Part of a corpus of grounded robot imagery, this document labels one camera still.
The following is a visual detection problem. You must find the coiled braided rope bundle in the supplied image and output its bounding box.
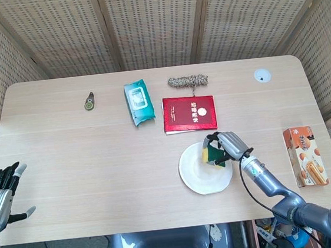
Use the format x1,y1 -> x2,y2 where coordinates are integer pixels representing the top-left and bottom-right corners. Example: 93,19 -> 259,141
167,73 -> 210,98

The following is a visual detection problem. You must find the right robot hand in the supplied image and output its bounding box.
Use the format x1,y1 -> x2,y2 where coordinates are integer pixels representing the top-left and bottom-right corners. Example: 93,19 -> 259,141
201,127 -> 255,167

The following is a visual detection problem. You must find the green wet wipes pack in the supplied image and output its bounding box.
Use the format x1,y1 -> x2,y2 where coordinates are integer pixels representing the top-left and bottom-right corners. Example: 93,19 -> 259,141
123,78 -> 157,129

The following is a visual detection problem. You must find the white round plate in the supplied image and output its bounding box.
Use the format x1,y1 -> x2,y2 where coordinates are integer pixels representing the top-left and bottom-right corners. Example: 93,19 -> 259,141
176,138 -> 236,199

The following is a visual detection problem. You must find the white table cable grommet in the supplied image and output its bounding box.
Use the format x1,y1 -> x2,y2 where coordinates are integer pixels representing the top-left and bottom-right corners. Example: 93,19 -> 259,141
252,67 -> 273,84

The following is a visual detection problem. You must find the red certificate booklet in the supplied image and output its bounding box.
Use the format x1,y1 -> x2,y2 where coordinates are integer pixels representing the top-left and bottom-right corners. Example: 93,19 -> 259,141
160,92 -> 218,137

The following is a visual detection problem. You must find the olive green correction tape dispenser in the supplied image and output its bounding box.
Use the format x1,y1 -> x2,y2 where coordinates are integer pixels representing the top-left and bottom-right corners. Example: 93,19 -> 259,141
83,91 -> 96,112

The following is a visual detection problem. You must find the grey robot torso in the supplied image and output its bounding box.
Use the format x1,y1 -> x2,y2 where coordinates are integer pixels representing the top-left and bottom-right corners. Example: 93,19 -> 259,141
105,222 -> 236,248

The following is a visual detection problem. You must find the orange snack box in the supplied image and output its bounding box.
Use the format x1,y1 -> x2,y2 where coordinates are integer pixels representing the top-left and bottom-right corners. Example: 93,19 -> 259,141
282,124 -> 330,189

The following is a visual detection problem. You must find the yellow green sponge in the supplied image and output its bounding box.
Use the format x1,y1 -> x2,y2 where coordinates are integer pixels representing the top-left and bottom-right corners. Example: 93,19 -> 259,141
200,143 -> 230,170

